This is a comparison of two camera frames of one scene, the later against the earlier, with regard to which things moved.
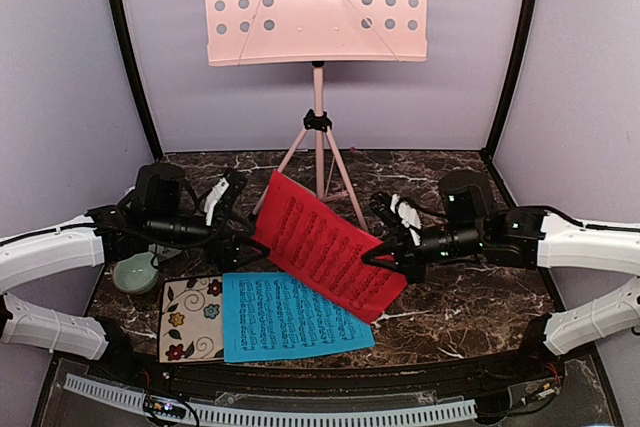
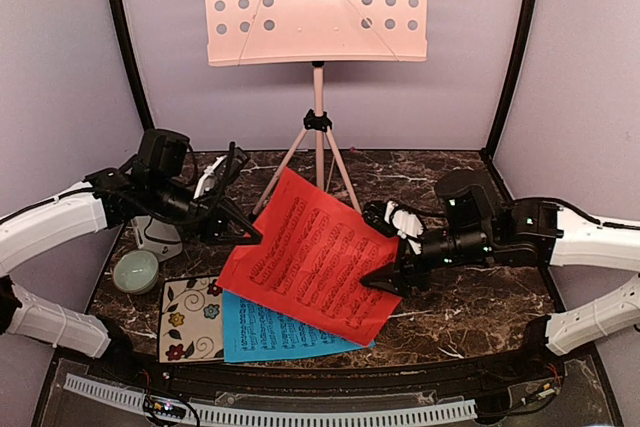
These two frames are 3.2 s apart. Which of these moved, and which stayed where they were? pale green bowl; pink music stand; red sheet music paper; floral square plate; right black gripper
Moved: right black gripper; red sheet music paper
Stayed: pink music stand; pale green bowl; floral square plate
